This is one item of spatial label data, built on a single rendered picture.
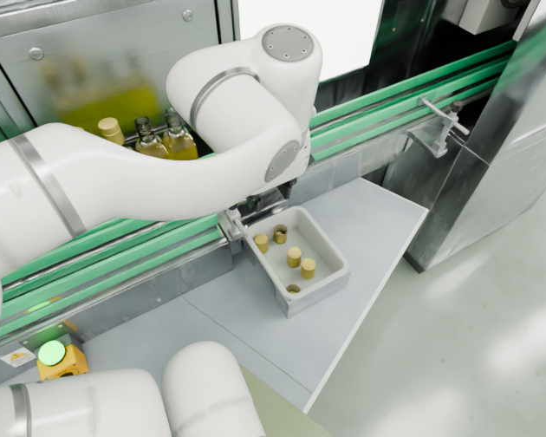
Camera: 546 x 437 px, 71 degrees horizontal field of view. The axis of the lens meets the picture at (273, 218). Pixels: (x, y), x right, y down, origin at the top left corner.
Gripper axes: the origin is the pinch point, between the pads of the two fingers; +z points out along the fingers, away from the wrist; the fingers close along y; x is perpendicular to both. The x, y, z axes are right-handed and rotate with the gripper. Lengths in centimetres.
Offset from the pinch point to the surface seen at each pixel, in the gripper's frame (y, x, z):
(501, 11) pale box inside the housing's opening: -101, -35, 20
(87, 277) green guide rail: 33.6, -8.7, 19.9
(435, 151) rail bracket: -59, -7, 32
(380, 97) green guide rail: -52, -27, 27
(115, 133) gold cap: 17.9, -24.8, 3.5
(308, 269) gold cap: -8.8, 6.7, 31.9
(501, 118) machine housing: -81, -6, 28
